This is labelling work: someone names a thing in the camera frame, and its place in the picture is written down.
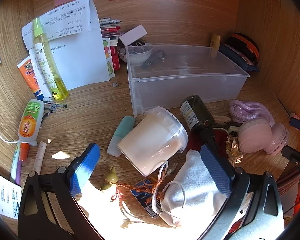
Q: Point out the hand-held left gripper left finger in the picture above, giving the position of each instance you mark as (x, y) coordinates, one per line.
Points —
(86, 166)

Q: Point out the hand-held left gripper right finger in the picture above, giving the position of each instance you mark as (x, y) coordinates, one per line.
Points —
(215, 170)

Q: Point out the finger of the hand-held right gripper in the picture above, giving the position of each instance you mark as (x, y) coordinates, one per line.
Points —
(298, 124)
(291, 153)

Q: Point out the red fabric pouch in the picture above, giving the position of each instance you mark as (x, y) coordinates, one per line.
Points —
(221, 137)

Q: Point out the pink round device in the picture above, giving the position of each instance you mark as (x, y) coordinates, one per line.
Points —
(257, 136)

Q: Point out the teal plastic tube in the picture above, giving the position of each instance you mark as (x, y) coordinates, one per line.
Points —
(121, 135)

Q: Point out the dark green glass bottle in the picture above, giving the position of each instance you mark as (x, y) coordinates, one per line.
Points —
(196, 112)

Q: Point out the blue packet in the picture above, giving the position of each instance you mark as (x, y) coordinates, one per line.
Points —
(141, 192)

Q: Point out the white plastic tub clear lid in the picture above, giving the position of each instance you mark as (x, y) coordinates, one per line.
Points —
(152, 142)

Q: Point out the clear plastic storage bin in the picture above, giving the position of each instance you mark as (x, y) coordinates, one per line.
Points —
(187, 80)

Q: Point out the wooden desktop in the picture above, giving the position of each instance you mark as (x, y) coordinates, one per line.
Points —
(90, 110)

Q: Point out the gold foil wrapper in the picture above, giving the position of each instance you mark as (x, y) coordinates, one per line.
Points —
(234, 150)

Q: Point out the black white adapter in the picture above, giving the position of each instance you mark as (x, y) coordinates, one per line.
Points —
(233, 128)

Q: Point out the white lip balm stick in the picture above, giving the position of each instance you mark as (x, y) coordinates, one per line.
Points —
(40, 156)

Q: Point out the white bottle orange label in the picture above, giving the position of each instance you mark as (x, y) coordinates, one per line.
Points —
(30, 122)

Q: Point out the printed white paper slip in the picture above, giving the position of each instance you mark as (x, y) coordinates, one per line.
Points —
(5, 195)

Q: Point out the small metal cube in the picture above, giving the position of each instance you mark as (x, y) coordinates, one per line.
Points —
(115, 84)

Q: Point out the navy fabric pouch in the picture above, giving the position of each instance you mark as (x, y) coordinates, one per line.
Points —
(237, 57)

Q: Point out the black orange zip case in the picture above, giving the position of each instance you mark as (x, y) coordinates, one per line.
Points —
(245, 43)

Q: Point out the yellow spray bottle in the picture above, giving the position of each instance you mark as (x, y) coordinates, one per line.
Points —
(52, 65)

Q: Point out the orange sunscreen tube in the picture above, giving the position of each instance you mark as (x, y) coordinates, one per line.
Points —
(30, 75)

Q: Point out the fruit sticker sheet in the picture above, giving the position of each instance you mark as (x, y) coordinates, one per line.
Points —
(109, 60)

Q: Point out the red small box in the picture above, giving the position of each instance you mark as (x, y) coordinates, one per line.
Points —
(115, 60)

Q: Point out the white cream tube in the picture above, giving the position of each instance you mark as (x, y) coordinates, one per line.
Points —
(41, 65)

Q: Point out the white handwritten paper sheets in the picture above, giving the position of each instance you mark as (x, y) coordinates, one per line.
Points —
(82, 55)

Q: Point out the small yellow bottle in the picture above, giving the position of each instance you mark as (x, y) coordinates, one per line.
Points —
(215, 42)

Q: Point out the white ceramic bowl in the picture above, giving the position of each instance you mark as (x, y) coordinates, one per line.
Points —
(136, 55)

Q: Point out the stack of small boxes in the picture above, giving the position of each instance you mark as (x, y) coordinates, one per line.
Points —
(110, 26)

